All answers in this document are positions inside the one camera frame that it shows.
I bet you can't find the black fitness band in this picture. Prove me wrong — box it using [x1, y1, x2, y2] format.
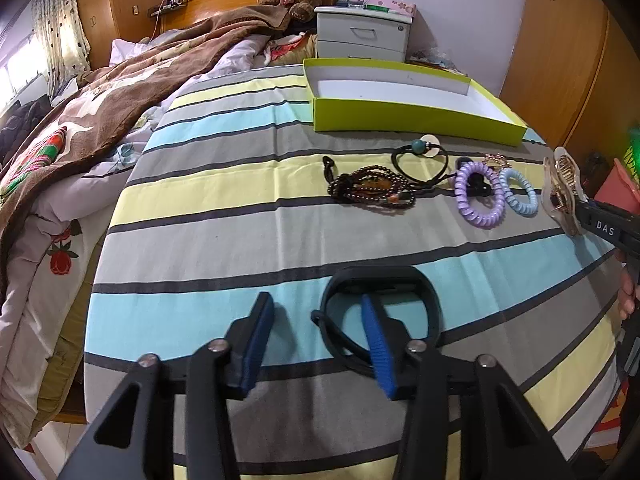
[311, 266, 442, 391]

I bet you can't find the translucent pink hair claw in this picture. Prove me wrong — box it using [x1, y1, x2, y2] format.
[541, 146, 587, 237]

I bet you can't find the light blue spiral hair tie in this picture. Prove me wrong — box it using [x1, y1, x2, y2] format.
[498, 167, 540, 219]

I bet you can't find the pink rhinestone hair clip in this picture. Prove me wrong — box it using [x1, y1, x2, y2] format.
[483, 153, 511, 174]

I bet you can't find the brown beaded bracelet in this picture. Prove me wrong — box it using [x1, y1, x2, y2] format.
[326, 164, 418, 212]

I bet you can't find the purple spiral hair tie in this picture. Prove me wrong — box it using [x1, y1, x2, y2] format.
[453, 160, 508, 230]

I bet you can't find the person's right hand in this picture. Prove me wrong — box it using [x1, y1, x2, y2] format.
[615, 249, 638, 320]

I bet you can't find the striped table cloth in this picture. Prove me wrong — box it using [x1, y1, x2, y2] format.
[85, 66, 620, 479]

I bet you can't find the wooden wardrobe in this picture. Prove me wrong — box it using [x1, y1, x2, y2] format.
[500, 0, 639, 164]

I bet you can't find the floral white quilt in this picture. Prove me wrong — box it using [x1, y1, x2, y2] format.
[0, 29, 271, 449]

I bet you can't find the lime green tray box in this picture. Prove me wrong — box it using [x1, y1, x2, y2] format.
[303, 58, 527, 146]

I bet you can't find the brown fleece blanket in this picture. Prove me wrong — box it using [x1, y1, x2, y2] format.
[1, 4, 290, 294]

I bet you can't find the yellow pillow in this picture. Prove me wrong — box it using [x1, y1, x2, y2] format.
[264, 32, 317, 66]

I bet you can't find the grey drawer nightstand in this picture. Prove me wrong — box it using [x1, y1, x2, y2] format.
[316, 6, 412, 63]

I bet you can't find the pink floral box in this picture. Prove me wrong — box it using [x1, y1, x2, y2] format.
[336, 0, 416, 18]

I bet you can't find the dotted curtain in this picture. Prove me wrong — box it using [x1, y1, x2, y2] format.
[32, 0, 91, 98]

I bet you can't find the black hair tie teal bead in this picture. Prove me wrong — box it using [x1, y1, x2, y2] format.
[390, 133, 451, 192]

